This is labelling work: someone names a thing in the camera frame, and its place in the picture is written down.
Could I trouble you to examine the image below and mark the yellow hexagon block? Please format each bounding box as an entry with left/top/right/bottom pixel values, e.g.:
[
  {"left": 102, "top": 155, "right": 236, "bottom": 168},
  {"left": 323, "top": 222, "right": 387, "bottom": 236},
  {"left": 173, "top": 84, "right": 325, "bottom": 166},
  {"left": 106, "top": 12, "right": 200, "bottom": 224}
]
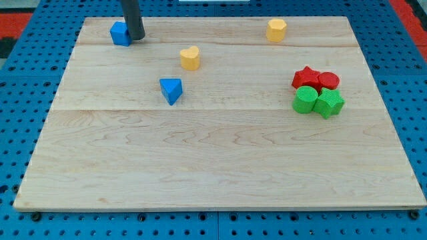
[{"left": 266, "top": 18, "right": 288, "bottom": 43}]

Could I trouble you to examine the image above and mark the blue cube block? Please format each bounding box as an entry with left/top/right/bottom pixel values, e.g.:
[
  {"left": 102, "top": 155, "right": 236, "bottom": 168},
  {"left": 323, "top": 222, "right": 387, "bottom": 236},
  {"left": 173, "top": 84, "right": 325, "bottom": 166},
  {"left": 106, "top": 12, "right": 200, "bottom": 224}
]
[{"left": 109, "top": 21, "right": 132, "bottom": 47}]

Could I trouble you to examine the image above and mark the light wooden board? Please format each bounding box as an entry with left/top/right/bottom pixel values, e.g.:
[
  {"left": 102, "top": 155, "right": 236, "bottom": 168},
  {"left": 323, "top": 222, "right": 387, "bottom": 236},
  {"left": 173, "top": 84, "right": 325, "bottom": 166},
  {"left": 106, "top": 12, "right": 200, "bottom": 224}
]
[{"left": 14, "top": 17, "right": 426, "bottom": 212}]

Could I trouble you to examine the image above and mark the blue triangle block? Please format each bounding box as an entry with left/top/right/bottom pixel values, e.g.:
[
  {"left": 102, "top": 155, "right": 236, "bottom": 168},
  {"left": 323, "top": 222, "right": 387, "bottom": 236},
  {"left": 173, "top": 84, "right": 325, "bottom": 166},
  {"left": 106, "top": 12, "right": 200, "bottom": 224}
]
[{"left": 159, "top": 79, "right": 183, "bottom": 105}]

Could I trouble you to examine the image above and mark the yellow heart block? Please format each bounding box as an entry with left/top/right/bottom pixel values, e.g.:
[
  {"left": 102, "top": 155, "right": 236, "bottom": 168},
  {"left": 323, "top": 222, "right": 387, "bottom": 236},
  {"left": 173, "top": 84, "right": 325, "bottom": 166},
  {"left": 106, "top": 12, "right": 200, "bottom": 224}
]
[{"left": 179, "top": 46, "right": 200, "bottom": 71}]

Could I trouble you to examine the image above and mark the green cylinder block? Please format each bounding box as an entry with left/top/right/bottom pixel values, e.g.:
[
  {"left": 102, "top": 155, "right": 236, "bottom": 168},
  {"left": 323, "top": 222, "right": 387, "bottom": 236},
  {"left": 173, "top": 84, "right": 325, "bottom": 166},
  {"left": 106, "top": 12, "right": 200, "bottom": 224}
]
[{"left": 292, "top": 86, "right": 318, "bottom": 114}]

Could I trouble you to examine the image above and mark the red star block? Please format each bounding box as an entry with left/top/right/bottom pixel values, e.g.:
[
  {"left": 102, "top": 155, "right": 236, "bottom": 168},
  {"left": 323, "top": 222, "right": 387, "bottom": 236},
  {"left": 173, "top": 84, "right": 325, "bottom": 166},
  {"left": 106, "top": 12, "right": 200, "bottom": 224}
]
[{"left": 292, "top": 66, "right": 321, "bottom": 92}]

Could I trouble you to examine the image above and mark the green star block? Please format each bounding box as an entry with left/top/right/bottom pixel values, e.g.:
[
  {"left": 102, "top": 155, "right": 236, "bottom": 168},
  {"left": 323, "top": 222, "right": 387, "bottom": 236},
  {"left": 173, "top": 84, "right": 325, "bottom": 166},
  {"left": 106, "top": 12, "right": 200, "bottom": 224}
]
[{"left": 313, "top": 87, "right": 345, "bottom": 119}]

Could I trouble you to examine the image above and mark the red cylinder block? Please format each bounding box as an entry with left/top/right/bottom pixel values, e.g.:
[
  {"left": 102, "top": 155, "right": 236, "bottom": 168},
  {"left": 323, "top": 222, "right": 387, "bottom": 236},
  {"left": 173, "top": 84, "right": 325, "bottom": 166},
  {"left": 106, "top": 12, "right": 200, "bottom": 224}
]
[{"left": 318, "top": 72, "right": 340, "bottom": 90}]

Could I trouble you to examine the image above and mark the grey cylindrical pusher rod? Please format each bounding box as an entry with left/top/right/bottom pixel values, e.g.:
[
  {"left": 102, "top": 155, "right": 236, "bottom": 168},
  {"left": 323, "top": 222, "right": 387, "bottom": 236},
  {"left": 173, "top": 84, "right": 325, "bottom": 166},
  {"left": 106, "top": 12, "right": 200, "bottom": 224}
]
[{"left": 120, "top": 0, "right": 145, "bottom": 40}]

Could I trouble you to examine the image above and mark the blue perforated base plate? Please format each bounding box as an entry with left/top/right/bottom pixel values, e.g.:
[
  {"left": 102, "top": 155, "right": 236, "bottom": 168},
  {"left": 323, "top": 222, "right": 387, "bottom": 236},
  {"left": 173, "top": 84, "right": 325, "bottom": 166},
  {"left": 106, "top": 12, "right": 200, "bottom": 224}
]
[{"left": 1, "top": 1, "right": 426, "bottom": 239}]

